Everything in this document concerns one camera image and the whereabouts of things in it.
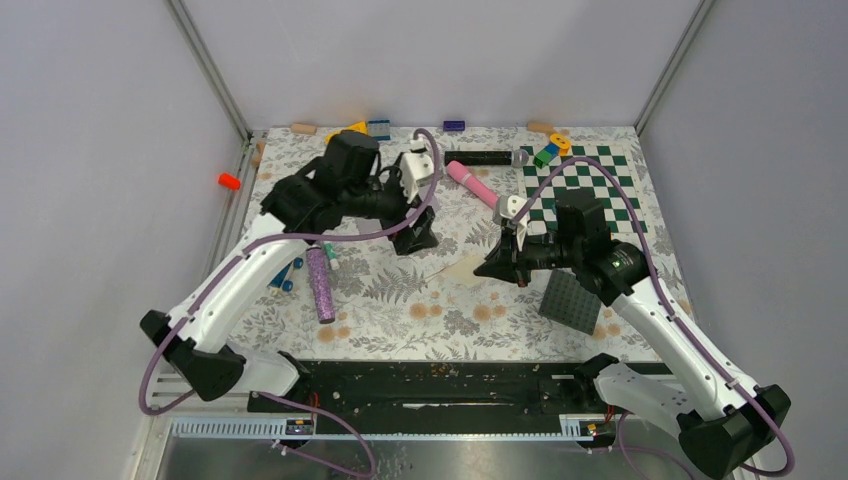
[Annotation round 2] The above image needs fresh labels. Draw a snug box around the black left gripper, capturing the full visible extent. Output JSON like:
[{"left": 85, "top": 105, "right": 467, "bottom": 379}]
[{"left": 344, "top": 165, "right": 440, "bottom": 254}]

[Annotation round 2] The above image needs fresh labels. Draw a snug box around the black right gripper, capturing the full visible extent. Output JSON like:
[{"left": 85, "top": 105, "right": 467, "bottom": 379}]
[{"left": 474, "top": 224, "right": 581, "bottom": 288}]

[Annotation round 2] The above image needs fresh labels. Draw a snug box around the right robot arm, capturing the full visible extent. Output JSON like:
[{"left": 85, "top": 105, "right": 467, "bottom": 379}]
[{"left": 474, "top": 188, "right": 791, "bottom": 479}]

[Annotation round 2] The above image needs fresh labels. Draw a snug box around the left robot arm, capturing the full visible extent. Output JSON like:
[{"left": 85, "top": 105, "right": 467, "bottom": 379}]
[{"left": 140, "top": 129, "right": 444, "bottom": 411}]

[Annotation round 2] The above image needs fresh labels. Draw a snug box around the pink microphone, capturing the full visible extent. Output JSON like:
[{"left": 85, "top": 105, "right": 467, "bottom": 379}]
[{"left": 446, "top": 161, "right": 509, "bottom": 211}]

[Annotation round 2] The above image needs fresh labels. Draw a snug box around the dark grey studded baseplate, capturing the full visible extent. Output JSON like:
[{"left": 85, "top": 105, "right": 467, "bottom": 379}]
[{"left": 538, "top": 270, "right": 601, "bottom": 335}]

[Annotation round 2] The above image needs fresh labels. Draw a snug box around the floral patterned table mat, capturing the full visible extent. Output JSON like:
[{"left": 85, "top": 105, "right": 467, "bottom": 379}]
[{"left": 209, "top": 125, "right": 710, "bottom": 364}]

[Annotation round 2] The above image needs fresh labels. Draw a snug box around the green white glue stick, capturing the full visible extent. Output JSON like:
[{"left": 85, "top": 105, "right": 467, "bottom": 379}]
[{"left": 322, "top": 242, "right": 340, "bottom": 271}]

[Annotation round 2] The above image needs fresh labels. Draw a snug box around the black microphone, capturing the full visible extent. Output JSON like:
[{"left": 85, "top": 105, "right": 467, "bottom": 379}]
[{"left": 444, "top": 149, "right": 530, "bottom": 168}]

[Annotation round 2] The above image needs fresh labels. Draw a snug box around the green white chessboard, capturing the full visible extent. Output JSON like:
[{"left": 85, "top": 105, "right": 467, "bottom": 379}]
[{"left": 518, "top": 143, "right": 652, "bottom": 241}]

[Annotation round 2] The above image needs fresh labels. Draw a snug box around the green blue toy brick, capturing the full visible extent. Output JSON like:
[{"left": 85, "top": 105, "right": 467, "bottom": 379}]
[{"left": 532, "top": 143, "right": 560, "bottom": 169}]

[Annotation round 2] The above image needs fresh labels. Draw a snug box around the purple glitter microphone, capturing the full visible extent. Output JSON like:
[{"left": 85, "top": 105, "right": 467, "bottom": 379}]
[{"left": 306, "top": 244, "right": 336, "bottom": 325}]

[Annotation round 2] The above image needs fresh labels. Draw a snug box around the grey and blue brick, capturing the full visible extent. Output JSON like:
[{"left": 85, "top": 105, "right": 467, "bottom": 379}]
[{"left": 366, "top": 119, "right": 391, "bottom": 141}]

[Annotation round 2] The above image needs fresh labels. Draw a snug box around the purple flat toy brick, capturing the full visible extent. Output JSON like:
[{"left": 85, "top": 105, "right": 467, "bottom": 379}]
[{"left": 442, "top": 120, "right": 466, "bottom": 132}]

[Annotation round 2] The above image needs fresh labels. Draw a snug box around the yellow triangle shape toy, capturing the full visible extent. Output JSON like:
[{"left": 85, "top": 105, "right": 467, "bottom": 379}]
[{"left": 325, "top": 121, "right": 368, "bottom": 144}]

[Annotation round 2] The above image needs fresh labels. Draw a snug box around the wooden block back right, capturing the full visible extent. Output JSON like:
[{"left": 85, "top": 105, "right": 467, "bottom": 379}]
[{"left": 526, "top": 121, "right": 557, "bottom": 136}]

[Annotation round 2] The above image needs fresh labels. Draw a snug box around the blue red toy car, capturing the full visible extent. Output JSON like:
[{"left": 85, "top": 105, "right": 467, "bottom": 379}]
[{"left": 268, "top": 257, "right": 304, "bottom": 292}]

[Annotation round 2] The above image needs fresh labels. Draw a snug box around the light wooden block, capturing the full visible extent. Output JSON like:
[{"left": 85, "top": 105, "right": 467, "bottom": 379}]
[{"left": 290, "top": 123, "right": 318, "bottom": 136}]

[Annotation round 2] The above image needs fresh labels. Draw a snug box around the red plastic cylinder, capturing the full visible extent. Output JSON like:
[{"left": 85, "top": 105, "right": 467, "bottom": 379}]
[{"left": 217, "top": 173, "right": 241, "bottom": 191}]

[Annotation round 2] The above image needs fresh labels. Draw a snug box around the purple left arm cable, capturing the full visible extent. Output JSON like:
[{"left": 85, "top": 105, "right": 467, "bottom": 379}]
[{"left": 137, "top": 128, "right": 444, "bottom": 480}]

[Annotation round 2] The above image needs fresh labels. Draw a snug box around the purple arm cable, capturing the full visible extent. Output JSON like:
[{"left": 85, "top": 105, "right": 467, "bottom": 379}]
[
  {"left": 513, "top": 156, "right": 796, "bottom": 480},
  {"left": 137, "top": 128, "right": 444, "bottom": 480}
]

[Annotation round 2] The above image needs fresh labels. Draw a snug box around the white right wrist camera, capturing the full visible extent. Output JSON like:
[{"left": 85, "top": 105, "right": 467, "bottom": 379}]
[{"left": 493, "top": 195, "right": 528, "bottom": 249}]

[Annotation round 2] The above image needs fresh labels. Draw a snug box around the orange yellow ring toy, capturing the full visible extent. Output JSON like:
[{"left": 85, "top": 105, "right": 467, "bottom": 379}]
[{"left": 549, "top": 133, "right": 572, "bottom": 156}]

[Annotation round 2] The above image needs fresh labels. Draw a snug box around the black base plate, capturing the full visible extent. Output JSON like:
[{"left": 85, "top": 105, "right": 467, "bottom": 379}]
[{"left": 286, "top": 361, "right": 626, "bottom": 435}]

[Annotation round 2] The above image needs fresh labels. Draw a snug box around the wooden block by rail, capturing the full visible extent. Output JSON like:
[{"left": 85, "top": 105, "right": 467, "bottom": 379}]
[{"left": 251, "top": 141, "right": 266, "bottom": 168}]

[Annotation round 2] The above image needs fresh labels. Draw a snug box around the white perforated cable tray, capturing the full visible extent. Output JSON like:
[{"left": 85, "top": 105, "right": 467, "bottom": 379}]
[{"left": 170, "top": 415, "right": 598, "bottom": 444}]

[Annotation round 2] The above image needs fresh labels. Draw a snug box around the aluminium side rail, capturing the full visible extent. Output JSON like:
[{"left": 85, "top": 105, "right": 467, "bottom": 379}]
[{"left": 201, "top": 130, "right": 269, "bottom": 281}]

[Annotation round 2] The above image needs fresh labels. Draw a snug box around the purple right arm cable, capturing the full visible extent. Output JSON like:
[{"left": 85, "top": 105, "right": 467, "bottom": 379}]
[{"left": 513, "top": 156, "right": 796, "bottom": 480}]

